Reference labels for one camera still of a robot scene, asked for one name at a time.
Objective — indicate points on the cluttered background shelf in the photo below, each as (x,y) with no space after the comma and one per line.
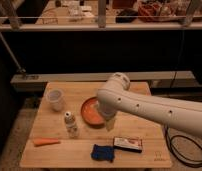
(100,15)

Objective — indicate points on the blue sponge cloth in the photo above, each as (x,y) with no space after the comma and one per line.
(102,153)

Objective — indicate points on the translucent plastic cup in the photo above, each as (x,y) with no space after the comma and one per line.
(55,99)

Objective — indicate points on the clear plastic bottle white cap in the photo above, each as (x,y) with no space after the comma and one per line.
(71,125)

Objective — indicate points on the orange bowl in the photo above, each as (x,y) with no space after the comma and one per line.
(90,114)

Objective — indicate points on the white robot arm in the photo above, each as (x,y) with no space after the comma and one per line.
(115,96)

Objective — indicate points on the orange carrot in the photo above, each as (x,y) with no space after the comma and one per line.
(44,141)

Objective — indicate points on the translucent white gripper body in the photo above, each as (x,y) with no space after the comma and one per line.
(109,124)

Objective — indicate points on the diagonal metal rod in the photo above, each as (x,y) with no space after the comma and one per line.
(20,69)

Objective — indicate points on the small printed box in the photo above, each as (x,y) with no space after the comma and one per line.
(128,144)

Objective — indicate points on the grey metal beam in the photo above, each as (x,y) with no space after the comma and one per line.
(160,79)

